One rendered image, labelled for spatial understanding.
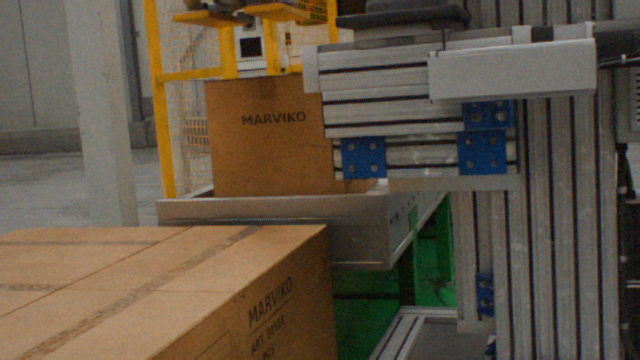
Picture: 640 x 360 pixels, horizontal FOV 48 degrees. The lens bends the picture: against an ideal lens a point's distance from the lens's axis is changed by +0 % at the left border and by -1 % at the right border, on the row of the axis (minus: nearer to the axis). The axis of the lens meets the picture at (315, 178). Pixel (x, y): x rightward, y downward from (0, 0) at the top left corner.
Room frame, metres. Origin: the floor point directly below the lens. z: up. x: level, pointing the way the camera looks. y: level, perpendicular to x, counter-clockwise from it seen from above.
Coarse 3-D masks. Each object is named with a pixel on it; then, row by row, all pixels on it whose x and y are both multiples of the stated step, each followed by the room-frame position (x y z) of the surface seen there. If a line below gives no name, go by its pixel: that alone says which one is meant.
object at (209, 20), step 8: (208, 8) 1.95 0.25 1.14; (176, 16) 1.86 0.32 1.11; (184, 16) 1.86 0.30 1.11; (192, 16) 1.85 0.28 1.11; (200, 16) 1.85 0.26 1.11; (208, 16) 1.85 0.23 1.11; (216, 16) 1.90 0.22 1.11; (224, 16) 1.96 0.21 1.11; (232, 16) 2.03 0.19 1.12; (192, 24) 1.99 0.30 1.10; (200, 24) 2.01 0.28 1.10; (208, 24) 2.03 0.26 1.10; (216, 24) 2.05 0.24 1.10; (224, 24) 2.07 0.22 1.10; (232, 24) 2.09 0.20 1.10; (240, 24) 2.12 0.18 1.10
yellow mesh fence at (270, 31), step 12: (312, 0) 3.96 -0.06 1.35; (324, 0) 4.15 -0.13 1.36; (336, 0) 4.34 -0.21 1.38; (324, 12) 4.15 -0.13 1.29; (336, 12) 4.32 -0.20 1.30; (264, 24) 3.31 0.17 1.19; (288, 24) 3.55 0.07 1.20; (300, 24) 3.73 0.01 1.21; (264, 36) 3.31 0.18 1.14; (276, 36) 3.33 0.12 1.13; (324, 36) 4.11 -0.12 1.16; (336, 36) 4.30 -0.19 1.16; (264, 48) 3.32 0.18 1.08; (276, 48) 3.32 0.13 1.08; (288, 48) 3.54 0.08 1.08; (276, 60) 3.31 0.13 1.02; (276, 72) 3.30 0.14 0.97; (288, 72) 3.49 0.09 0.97
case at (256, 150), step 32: (224, 96) 2.09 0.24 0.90; (256, 96) 2.07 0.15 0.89; (288, 96) 2.04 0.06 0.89; (320, 96) 2.02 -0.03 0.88; (224, 128) 2.09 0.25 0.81; (256, 128) 2.07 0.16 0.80; (288, 128) 2.05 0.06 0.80; (320, 128) 2.02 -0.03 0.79; (224, 160) 2.10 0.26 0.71; (256, 160) 2.07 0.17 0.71; (288, 160) 2.05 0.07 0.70; (320, 160) 2.03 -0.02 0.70; (224, 192) 2.10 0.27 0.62; (256, 192) 2.07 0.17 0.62; (288, 192) 2.05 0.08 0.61; (320, 192) 2.03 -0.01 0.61; (352, 192) 2.10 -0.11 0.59
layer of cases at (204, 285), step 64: (0, 256) 1.80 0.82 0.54; (64, 256) 1.74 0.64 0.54; (128, 256) 1.69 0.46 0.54; (192, 256) 1.63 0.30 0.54; (256, 256) 1.59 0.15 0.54; (320, 256) 1.81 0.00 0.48; (0, 320) 1.25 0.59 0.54; (64, 320) 1.22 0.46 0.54; (128, 320) 1.20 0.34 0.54; (192, 320) 1.17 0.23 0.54; (256, 320) 1.39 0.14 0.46; (320, 320) 1.77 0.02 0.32
